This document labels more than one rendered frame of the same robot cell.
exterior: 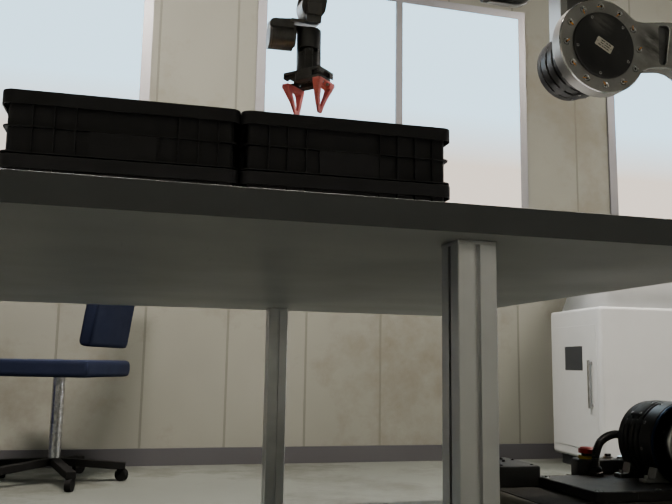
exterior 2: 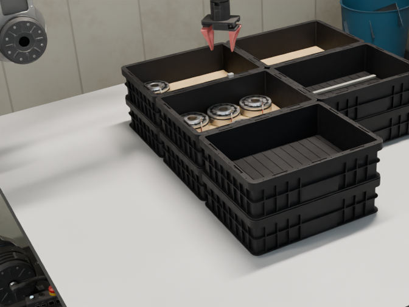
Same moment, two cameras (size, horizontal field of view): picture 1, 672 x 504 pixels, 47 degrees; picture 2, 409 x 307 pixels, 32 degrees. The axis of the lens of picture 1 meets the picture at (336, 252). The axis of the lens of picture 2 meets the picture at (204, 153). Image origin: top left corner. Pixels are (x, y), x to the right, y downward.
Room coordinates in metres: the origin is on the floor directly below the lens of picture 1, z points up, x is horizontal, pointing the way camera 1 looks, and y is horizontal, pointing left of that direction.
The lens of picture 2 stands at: (3.70, -0.38, 1.83)
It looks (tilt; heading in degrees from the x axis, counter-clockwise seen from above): 29 degrees down; 169
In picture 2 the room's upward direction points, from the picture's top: 4 degrees counter-clockwise
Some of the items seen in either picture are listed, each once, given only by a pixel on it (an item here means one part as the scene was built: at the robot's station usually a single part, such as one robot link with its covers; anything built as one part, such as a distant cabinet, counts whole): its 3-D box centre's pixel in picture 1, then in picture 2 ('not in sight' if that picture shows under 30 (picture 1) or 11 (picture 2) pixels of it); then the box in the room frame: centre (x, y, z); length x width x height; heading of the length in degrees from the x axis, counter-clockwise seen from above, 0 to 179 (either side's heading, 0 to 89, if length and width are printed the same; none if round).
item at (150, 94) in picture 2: (331, 147); (192, 70); (1.52, 0.01, 0.92); 0.40 x 0.30 x 0.02; 104
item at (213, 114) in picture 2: not in sight; (223, 110); (1.73, 0.06, 0.86); 0.10 x 0.10 x 0.01
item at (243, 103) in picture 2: not in sight; (255, 102); (1.71, 0.17, 0.86); 0.10 x 0.10 x 0.01
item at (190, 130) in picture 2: not in sight; (235, 102); (1.81, 0.08, 0.92); 0.40 x 0.30 x 0.02; 104
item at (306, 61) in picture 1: (308, 66); (220, 11); (1.73, 0.07, 1.17); 0.10 x 0.07 x 0.07; 58
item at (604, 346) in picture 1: (625, 350); not in sight; (3.99, -1.49, 0.58); 0.65 x 0.54 x 1.16; 105
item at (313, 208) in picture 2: not in sight; (289, 192); (2.10, 0.15, 0.76); 0.40 x 0.30 x 0.12; 104
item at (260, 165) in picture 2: not in sight; (289, 158); (2.10, 0.15, 0.87); 0.40 x 0.30 x 0.11; 104
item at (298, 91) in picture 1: (301, 96); (227, 35); (1.74, 0.09, 1.10); 0.07 x 0.07 x 0.09; 58
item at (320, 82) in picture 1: (314, 94); (215, 35); (1.72, 0.06, 1.10); 0.07 x 0.07 x 0.09; 58
